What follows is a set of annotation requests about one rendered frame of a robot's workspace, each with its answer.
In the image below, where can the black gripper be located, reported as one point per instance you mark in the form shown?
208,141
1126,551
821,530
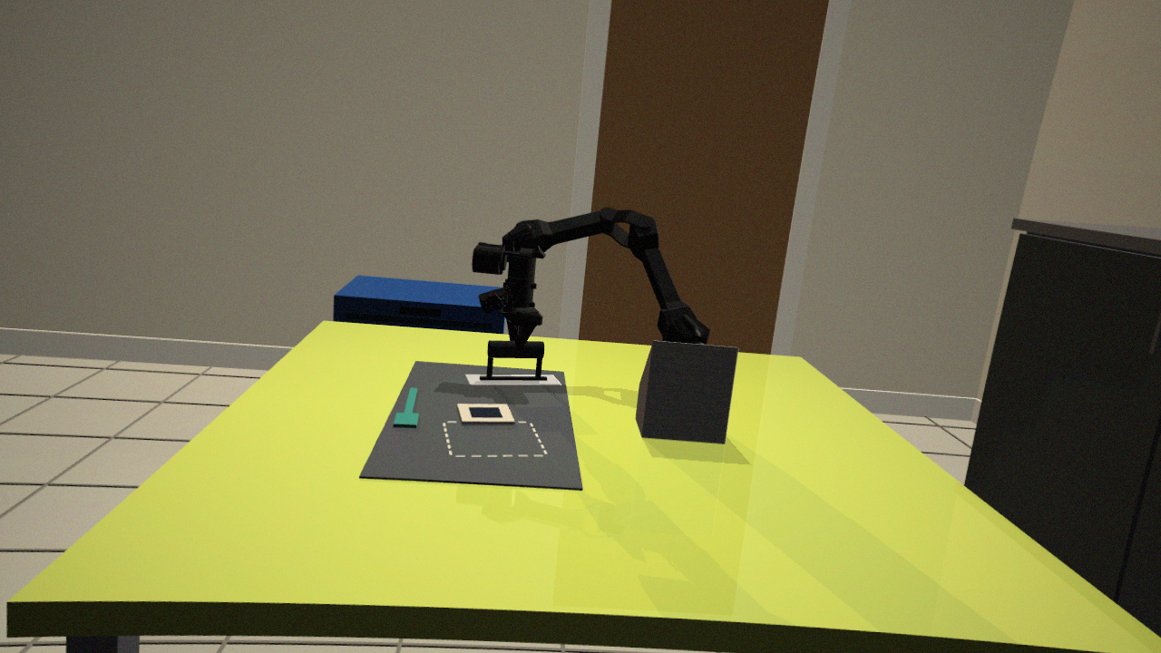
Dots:
521,320

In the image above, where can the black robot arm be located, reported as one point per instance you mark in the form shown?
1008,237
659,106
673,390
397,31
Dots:
531,238

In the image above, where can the cream square tile with dark centre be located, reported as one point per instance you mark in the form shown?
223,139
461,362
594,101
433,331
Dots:
485,414

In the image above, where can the teal small trowel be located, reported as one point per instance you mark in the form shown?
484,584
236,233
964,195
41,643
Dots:
408,419

